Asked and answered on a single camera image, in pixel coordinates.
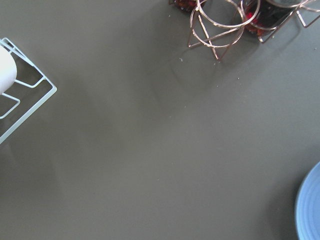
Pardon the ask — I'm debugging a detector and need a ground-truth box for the dark drink bottle front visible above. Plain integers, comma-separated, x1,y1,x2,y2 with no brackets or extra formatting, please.
243,0,304,44

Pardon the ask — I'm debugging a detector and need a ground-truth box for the copper wire bottle rack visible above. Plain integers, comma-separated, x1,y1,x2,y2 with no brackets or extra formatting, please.
168,0,320,61

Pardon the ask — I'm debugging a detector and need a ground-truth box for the blue plate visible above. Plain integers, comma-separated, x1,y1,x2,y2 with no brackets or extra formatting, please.
295,163,320,240

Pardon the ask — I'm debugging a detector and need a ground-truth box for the white wire cup rack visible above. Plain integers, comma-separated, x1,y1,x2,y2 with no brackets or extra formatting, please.
0,37,57,143

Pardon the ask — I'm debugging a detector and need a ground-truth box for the white cup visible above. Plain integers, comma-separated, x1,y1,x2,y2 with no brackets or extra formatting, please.
0,46,17,95

